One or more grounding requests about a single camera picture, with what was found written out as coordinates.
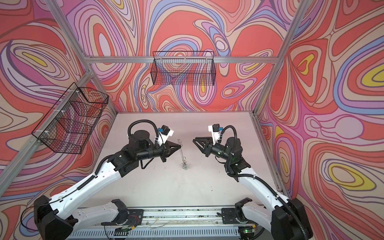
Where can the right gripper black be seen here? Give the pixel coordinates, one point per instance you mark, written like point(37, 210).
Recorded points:
point(207, 148)

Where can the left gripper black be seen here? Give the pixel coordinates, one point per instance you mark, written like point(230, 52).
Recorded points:
point(166, 152)

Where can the perforated metal ring plate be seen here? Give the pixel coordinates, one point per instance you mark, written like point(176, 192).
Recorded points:
point(181, 150)

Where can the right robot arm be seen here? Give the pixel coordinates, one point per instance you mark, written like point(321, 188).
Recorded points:
point(283, 217)

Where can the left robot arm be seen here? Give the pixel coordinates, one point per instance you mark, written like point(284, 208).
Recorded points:
point(58, 216)

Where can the bunch of small keys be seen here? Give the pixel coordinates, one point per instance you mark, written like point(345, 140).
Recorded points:
point(184, 165)

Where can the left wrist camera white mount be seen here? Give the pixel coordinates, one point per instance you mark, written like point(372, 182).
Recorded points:
point(164, 133)

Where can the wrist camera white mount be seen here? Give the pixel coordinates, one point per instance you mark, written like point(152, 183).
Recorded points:
point(164, 133)
point(216, 130)

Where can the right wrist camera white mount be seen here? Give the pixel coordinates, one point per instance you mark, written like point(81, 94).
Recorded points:
point(216, 130)

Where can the black wire basket back wall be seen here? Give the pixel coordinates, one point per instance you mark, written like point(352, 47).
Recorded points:
point(183, 68)

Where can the black wire basket wall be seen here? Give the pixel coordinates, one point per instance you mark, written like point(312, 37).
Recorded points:
point(183, 68)
point(78, 111)

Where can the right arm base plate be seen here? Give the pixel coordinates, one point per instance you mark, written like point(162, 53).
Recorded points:
point(232, 216)

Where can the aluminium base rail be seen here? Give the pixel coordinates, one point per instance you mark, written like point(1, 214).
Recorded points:
point(179, 223)

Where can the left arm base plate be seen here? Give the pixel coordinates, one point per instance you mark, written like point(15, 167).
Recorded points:
point(134, 218)

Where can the black wire basket left wall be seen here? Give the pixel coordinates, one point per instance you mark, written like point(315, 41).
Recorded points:
point(78, 111)

